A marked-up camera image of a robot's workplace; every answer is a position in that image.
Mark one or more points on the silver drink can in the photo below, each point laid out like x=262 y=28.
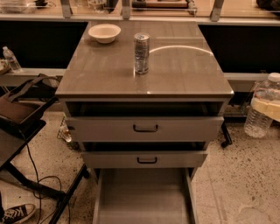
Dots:
x=141 y=52

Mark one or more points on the drawer with handle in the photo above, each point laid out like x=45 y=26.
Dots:
x=144 y=159
x=144 y=129

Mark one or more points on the black canvas sneaker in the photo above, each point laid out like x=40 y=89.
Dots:
x=17 y=214

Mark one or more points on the dark bag with strap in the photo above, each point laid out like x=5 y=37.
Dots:
x=17 y=116

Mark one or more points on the small background water bottle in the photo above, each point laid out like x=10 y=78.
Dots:
x=12 y=60

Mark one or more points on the middle drawer with handle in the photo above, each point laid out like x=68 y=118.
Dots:
x=144 y=159

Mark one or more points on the black caster wheel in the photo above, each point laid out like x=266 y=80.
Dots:
x=228 y=140

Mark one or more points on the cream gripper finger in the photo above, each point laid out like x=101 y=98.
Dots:
x=269 y=108

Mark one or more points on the grey drawer cabinet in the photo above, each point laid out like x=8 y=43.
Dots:
x=143 y=109

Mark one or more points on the wire basket on floor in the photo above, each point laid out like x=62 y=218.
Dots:
x=65 y=135

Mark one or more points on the clear plastic water bottle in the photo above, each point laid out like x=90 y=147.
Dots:
x=258 y=124

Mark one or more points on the white paper bowl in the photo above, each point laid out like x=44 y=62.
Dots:
x=104 y=33

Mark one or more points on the top drawer with handle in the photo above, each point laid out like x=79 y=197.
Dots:
x=144 y=129

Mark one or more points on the open bottom drawer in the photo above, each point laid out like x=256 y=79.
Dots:
x=144 y=196

